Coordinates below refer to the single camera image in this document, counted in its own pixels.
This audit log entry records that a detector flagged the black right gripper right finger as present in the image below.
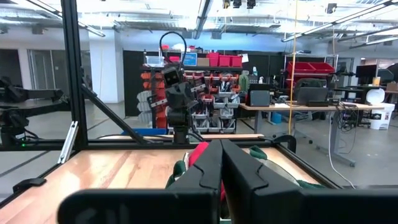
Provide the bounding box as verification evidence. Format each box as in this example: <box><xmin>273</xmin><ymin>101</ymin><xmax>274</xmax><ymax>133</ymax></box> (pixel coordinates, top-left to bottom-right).
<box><xmin>222</xmin><ymin>139</ymin><xmax>301</xmax><ymax>200</ymax></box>

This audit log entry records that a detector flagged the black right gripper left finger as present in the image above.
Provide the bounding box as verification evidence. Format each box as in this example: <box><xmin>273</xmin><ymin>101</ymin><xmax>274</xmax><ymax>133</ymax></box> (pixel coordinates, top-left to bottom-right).
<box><xmin>166</xmin><ymin>139</ymin><xmax>223</xmax><ymax>200</ymax></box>

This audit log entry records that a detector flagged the beige green-trimmed gardening bag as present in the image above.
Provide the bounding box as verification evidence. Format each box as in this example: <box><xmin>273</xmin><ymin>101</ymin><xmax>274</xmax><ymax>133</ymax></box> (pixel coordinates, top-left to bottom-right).
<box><xmin>164</xmin><ymin>144</ymin><xmax>327</xmax><ymax>224</ymax></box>

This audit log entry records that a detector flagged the shelf unit with small bins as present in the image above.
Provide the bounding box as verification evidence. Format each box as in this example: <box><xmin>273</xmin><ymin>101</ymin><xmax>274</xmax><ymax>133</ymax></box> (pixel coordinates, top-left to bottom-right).
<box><xmin>136</xmin><ymin>51</ymin><xmax>245</xmax><ymax>134</ymax></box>

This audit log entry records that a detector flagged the blue sign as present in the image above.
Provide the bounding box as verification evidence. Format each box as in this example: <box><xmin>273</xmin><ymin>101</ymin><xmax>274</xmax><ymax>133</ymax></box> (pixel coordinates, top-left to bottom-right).
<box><xmin>183</xmin><ymin>52</ymin><xmax>198</xmax><ymax>67</ymax></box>

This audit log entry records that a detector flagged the clear plastic box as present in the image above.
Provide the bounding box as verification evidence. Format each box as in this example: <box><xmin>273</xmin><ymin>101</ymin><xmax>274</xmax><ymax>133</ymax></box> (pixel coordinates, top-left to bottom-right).
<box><xmin>145</xmin><ymin>55</ymin><xmax>165</xmax><ymax>67</ymax></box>

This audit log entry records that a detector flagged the blue tray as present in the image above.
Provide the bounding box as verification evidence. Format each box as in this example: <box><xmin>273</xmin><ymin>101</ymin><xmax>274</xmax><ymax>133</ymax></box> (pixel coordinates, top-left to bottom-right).
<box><xmin>120</xmin><ymin>128</ymin><xmax>170</xmax><ymax>136</ymax></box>

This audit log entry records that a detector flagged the green hanging garment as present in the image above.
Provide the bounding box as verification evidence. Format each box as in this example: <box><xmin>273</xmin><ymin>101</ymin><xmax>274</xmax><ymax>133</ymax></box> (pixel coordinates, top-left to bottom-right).
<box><xmin>238</xmin><ymin>73</ymin><xmax>250</xmax><ymax>93</ymax></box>

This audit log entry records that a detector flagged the white building pillar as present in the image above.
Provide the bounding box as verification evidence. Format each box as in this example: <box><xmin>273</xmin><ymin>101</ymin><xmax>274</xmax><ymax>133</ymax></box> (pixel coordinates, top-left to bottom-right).
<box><xmin>88</xmin><ymin>29</ymin><xmax>125</xmax><ymax>103</ymax></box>

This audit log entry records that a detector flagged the grey laptop computer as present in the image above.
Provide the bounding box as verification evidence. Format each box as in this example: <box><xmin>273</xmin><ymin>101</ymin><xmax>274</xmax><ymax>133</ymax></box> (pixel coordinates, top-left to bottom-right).
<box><xmin>295</xmin><ymin>86</ymin><xmax>330</xmax><ymax>107</ymax></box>

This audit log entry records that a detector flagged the large red tote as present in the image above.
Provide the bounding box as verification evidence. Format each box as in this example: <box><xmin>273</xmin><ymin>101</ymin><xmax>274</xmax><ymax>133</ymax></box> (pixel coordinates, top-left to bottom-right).
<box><xmin>286</xmin><ymin>61</ymin><xmax>315</xmax><ymax>88</ymax></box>
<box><xmin>309</xmin><ymin>62</ymin><xmax>336</xmax><ymax>75</ymax></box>

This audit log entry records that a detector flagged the wooden work table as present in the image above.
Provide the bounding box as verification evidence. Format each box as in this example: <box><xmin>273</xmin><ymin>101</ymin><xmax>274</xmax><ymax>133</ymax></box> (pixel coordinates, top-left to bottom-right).
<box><xmin>238</xmin><ymin>102</ymin><xmax>386</xmax><ymax>167</ymax></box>

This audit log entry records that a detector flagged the white trash can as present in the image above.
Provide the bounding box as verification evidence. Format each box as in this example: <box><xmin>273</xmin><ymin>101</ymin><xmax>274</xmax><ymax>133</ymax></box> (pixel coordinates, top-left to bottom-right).
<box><xmin>366</xmin><ymin>88</ymin><xmax>396</xmax><ymax>131</ymax></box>

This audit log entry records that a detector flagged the black computer monitor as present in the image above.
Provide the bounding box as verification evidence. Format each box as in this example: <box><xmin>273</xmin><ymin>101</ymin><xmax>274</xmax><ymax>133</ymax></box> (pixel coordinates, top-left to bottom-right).
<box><xmin>355</xmin><ymin>64</ymin><xmax>379</xmax><ymax>79</ymax></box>

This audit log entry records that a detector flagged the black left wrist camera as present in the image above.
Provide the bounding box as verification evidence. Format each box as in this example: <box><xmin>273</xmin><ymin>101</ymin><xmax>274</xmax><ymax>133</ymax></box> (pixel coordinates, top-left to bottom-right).
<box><xmin>162</xmin><ymin>65</ymin><xmax>185</xmax><ymax>87</ymax></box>

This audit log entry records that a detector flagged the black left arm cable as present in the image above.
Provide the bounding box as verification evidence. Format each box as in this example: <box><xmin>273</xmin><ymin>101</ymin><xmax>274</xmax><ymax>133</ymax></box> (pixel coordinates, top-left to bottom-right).
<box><xmin>159</xmin><ymin>30</ymin><xmax>188</xmax><ymax>68</ymax></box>

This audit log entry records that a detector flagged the white floor cable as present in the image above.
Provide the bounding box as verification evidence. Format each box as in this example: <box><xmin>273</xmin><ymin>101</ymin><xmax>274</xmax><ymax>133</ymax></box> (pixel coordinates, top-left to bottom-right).
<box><xmin>327</xmin><ymin>118</ymin><xmax>357</xmax><ymax>190</ymax></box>

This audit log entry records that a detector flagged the black cable bundle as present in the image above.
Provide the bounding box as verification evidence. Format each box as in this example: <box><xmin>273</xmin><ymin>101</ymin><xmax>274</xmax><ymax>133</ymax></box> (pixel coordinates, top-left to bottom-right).
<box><xmin>335</xmin><ymin>104</ymin><xmax>363</xmax><ymax>134</ymax></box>

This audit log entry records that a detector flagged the yellow hanging cable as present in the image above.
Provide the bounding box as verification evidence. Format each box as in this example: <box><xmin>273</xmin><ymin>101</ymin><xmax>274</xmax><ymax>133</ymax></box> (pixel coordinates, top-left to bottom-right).
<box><xmin>286</xmin><ymin>0</ymin><xmax>300</xmax><ymax>136</ymax></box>

